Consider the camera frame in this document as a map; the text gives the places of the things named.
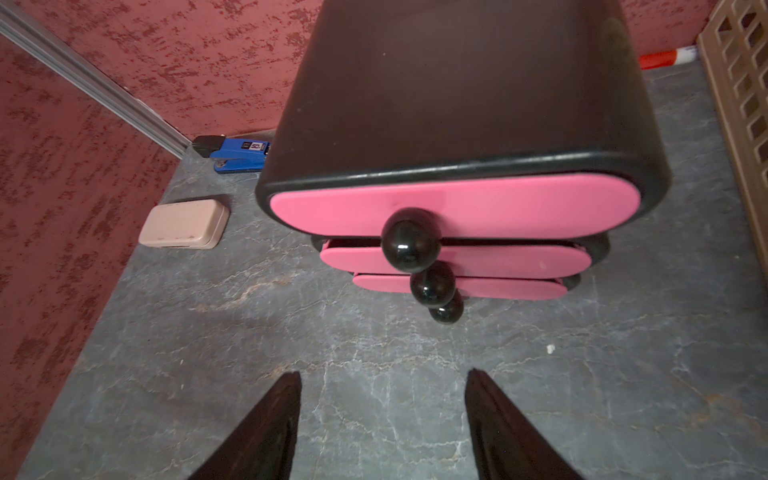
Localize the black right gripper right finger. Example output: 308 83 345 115
465 369 581 479

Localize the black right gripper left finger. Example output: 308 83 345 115
191 372 302 479

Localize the pink drawer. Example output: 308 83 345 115
270 173 641 249
353 274 581 324
320 239 604 280

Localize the black drawer cabinet shell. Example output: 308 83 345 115
255 1 672 234

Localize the pink pencil case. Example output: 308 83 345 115
138 199 230 250

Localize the blue stapler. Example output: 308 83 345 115
191 135 271 175

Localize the red white marker pen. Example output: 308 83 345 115
639 46 699 70

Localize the beige file organizer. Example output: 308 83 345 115
697 0 767 270

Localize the left corner aluminium post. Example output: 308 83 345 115
1 1 191 158

